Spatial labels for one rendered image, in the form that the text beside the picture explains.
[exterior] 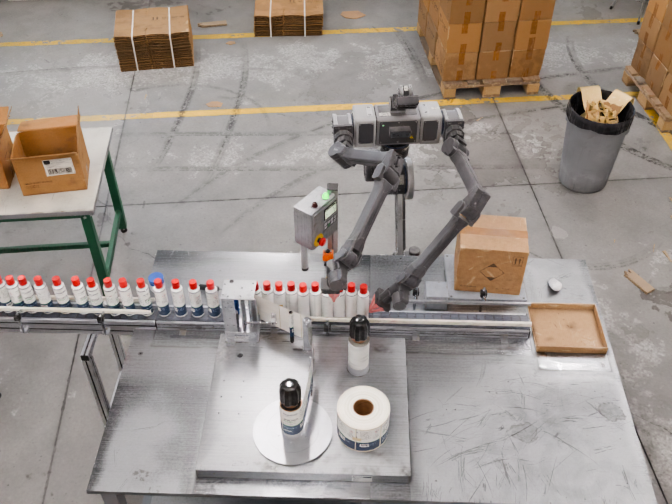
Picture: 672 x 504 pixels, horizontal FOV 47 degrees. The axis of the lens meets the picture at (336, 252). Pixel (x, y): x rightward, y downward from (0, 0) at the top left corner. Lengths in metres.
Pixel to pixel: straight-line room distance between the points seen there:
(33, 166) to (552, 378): 2.83
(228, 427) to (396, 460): 0.66
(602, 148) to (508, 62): 1.42
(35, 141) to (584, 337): 3.07
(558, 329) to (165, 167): 3.33
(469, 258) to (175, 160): 3.02
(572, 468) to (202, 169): 3.62
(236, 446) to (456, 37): 4.16
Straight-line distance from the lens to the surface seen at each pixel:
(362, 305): 3.34
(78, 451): 4.28
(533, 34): 6.53
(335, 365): 3.27
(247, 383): 3.23
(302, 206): 3.07
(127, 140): 6.23
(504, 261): 3.52
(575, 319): 3.66
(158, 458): 3.14
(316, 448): 3.02
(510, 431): 3.21
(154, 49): 7.02
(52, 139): 4.63
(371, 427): 2.91
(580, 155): 5.58
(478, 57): 6.51
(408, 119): 3.51
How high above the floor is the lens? 3.43
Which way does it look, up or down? 43 degrees down
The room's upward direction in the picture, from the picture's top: straight up
